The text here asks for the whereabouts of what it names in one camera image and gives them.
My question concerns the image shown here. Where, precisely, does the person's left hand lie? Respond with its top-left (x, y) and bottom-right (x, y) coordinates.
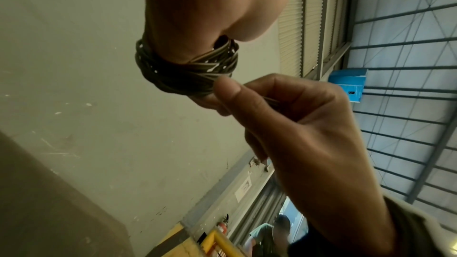
top-left (142, 0), bottom-right (290, 117)

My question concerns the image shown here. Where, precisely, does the person's right hand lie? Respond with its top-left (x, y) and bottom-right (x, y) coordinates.
top-left (213, 73), bottom-right (379, 195)

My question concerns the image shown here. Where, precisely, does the coil of grey wire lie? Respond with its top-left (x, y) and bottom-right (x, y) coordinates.
top-left (135, 36), bottom-right (281, 109)

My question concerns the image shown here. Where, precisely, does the person's right forearm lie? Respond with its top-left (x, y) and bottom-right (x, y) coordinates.
top-left (284, 177), bottom-right (457, 257)

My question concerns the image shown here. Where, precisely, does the blue cardboard box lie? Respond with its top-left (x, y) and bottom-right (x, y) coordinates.
top-left (328, 68), bottom-right (368, 104)

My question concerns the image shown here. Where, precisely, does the grey roller shutter door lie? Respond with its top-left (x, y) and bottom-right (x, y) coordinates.
top-left (228, 181), bottom-right (287, 248)

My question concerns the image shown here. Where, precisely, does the red fire extinguisher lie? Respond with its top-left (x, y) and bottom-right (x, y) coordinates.
top-left (216, 213), bottom-right (229, 235)

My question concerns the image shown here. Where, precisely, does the yellow metal railing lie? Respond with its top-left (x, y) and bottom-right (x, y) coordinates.
top-left (198, 229), bottom-right (250, 257)

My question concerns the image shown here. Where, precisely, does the white wall sign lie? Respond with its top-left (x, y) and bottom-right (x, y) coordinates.
top-left (234, 178), bottom-right (253, 203)

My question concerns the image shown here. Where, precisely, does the louvred wall window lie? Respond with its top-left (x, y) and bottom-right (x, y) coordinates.
top-left (278, 0), bottom-right (355, 79)

